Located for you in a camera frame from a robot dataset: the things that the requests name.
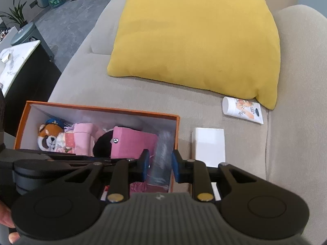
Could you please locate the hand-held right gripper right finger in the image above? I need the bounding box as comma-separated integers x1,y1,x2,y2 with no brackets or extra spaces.
171,150,267,203

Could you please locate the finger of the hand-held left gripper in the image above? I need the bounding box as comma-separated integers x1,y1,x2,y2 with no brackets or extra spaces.
38,151,129,170

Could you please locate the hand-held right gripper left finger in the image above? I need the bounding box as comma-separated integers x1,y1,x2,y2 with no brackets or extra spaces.
55,149,150,204

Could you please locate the pink mini backpack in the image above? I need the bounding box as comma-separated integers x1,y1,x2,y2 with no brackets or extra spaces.
73,123,99,157

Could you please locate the black and white cat plush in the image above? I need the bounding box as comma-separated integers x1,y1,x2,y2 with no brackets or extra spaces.
93,130,114,158

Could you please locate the pink card holder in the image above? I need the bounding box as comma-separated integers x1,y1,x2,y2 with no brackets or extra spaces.
110,126,159,159

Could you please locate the brown bear plush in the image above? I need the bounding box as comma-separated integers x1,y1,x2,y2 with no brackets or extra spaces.
37,117,65,151

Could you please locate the orange cardboard box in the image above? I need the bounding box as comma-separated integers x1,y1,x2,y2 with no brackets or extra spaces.
14,101,180,193

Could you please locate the person's left hand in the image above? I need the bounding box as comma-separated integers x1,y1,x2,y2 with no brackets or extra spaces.
0,200,20,244

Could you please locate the white rectangular box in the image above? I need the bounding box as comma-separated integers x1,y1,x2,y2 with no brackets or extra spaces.
191,128,226,202

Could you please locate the white cream tube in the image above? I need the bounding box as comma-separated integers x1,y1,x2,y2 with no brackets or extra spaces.
222,96,264,125

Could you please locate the marble top table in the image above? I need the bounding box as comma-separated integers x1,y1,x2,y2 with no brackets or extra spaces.
0,39,62,143

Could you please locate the yellow pillow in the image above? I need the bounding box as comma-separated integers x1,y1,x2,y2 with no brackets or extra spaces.
107,0,281,111

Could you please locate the grey-green round bin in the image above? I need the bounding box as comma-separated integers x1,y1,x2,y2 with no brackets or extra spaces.
10,22,56,62

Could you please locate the potted narrow-leaf plant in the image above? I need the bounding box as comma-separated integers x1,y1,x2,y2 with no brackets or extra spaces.
0,0,29,28

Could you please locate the beige sofa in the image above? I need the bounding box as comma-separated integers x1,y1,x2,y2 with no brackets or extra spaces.
47,0,327,245

